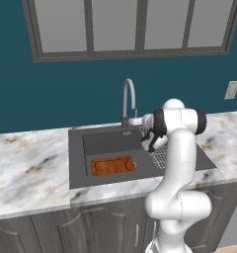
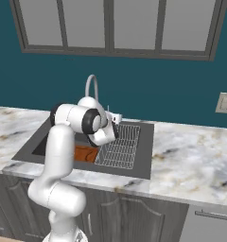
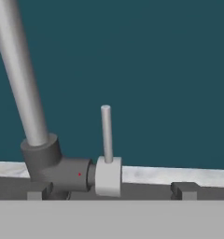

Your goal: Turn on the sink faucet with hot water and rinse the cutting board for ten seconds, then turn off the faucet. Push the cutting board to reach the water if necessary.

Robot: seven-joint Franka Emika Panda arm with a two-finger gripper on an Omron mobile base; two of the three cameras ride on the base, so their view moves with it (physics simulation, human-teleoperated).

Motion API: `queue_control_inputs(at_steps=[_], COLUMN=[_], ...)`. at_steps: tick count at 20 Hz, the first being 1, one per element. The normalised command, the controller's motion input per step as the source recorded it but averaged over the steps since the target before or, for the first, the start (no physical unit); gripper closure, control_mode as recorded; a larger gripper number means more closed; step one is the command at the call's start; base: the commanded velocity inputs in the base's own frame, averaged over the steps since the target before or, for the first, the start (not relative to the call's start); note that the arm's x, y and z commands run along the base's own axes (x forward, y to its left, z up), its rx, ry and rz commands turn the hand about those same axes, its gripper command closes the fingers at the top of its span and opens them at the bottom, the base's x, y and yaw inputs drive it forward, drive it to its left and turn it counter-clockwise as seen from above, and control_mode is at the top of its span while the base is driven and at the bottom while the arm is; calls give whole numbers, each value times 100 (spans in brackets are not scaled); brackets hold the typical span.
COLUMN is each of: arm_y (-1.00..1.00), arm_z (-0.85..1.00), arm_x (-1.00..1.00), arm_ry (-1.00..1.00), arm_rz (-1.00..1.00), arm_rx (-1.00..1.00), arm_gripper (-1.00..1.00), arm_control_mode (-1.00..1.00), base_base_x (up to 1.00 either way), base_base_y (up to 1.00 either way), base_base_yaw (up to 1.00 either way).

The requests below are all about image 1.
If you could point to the beige wall outlet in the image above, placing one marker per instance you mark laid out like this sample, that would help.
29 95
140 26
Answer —
232 90

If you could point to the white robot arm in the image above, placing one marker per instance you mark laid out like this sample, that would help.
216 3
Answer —
178 158

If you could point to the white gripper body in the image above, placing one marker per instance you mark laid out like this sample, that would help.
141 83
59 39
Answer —
153 143

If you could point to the silver curved faucet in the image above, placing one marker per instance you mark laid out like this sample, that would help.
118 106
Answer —
125 99

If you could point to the grey framed window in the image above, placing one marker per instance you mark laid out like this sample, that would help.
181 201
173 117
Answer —
130 54

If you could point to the dark grey sink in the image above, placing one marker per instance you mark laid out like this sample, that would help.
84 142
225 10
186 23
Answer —
107 145

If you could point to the grey cupboard door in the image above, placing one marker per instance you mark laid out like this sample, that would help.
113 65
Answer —
91 230
10 237
219 210

